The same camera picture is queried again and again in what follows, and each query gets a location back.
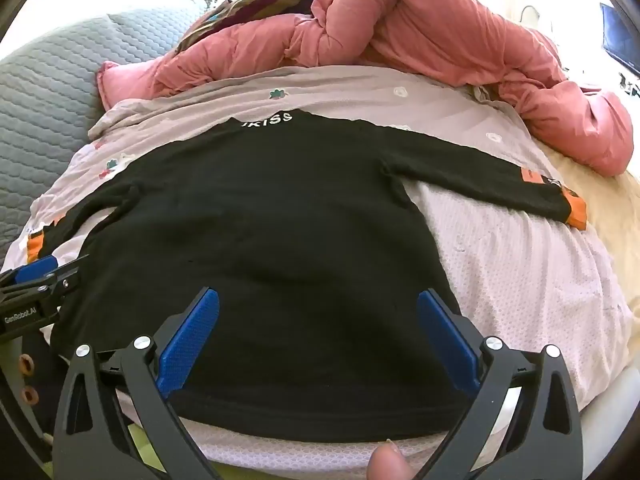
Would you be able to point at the person's right hand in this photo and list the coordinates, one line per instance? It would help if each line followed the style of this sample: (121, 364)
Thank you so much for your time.
(390, 465)

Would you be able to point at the person's left hand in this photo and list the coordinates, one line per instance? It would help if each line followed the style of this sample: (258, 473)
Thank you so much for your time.
(26, 364)

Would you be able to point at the white bed frame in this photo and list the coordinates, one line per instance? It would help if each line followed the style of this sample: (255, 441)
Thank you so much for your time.
(605, 390)

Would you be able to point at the pink printed blanket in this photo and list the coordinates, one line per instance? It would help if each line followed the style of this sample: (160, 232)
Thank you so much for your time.
(500, 270)

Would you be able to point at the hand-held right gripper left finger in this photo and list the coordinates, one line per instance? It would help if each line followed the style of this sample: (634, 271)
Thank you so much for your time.
(187, 340)

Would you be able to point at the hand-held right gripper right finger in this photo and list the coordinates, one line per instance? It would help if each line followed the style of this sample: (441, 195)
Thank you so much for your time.
(445, 335)

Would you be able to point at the green cushion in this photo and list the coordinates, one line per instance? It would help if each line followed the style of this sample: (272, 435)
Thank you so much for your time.
(136, 452)

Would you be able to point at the grey quilted headboard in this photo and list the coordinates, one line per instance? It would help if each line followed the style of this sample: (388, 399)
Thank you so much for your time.
(50, 110)

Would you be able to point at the salmon pink comforter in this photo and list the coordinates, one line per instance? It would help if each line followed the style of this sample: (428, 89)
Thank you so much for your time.
(425, 25)

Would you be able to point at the striped cloth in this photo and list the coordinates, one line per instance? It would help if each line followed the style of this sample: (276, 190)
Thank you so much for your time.
(260, 2)

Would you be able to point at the pale yellow sheet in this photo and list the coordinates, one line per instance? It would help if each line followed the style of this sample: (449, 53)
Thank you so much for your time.
(615, 210)

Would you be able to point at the black sweater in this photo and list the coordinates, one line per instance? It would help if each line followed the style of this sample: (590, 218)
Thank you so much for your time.
(260, 235)

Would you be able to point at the dark monitor screen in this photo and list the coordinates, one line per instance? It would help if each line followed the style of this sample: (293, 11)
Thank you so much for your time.
(620, 40)

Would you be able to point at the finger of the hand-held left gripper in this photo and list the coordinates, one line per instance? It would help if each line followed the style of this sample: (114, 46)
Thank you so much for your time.
(67, 275)
(35, 267)

